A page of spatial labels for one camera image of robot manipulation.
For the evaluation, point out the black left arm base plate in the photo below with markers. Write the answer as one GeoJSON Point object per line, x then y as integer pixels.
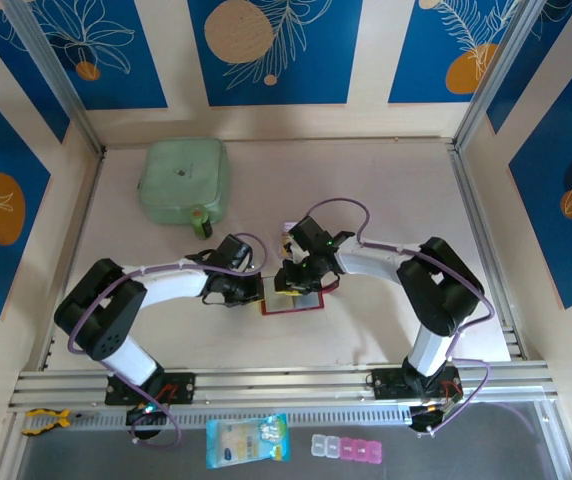
{"type": "Point", "coordinates": [181, 387]}

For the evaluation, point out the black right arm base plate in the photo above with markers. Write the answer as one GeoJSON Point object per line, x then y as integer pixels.
{"type": "Point", "coordinates": [386, 385]}

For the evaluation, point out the small green bottle orange cap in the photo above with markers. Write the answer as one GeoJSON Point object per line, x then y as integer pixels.
{"type": "Point", "coordinates": [201, 225]}

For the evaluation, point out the red card holder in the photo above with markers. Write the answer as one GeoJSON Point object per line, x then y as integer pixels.
{"type": "Point", "coordinates": [311, 302]}

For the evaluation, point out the white pink pill organiser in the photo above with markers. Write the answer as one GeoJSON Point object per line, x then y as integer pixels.
{"type": "Point", "coordinates": [346, 448]}

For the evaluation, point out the pale peach plastic card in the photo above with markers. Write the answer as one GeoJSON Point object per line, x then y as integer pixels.
{"type": "Point", "coordinates": [275, 301]}

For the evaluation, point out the aluminium frame post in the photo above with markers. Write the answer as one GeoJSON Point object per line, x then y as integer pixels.
{"type": "Point", "coordinates": [500, 75]}
{"type": "Point", "coordinates": [56, 75]}

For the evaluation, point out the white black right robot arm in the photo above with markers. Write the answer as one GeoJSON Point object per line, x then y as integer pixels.
{"type": "Point", "coordinates": [371, 262]}

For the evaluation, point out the black arm base electronics box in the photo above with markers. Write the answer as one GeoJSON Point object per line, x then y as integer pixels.
{"type": "Point", "coordinates": [146, 415]}
{"type": "Point", "coordinates": [436, 415]}

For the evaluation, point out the aluminium side rail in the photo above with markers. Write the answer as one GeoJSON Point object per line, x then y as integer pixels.
{"type": "Point", "coordinates": [473, 210]}
{"type": "Point", "coordinates": [87, 200]}

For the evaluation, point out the mint green zip pouch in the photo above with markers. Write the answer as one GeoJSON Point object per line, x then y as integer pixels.
{"type": "Point", "coordinates": [181, 180]}

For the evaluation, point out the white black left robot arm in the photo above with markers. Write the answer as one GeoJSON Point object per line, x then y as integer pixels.
{"type": "Point", "coordinates": [171, 282]}

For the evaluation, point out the blue wet wipes packet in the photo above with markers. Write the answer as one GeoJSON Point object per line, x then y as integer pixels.
{"type": "Point", "coordinates": [246, 442]}

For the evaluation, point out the aluminium mounting rail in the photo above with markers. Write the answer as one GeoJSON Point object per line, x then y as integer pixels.
{"type": "Point", "coordinates": [291, 382]}

